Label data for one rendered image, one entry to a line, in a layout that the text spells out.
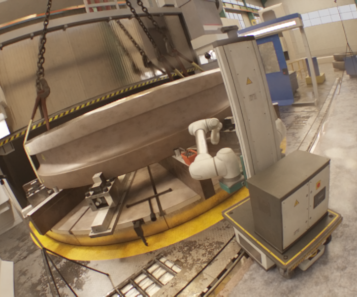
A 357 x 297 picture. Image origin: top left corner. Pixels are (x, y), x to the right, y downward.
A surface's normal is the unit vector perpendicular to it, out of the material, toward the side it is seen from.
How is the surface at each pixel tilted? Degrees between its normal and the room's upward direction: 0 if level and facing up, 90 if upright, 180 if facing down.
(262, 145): 90
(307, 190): 90
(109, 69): 90
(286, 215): 90
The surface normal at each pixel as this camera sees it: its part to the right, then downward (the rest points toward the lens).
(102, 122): 0.11, 0.28
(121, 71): 0.65, 0.04
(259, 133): 0.33, 0.19
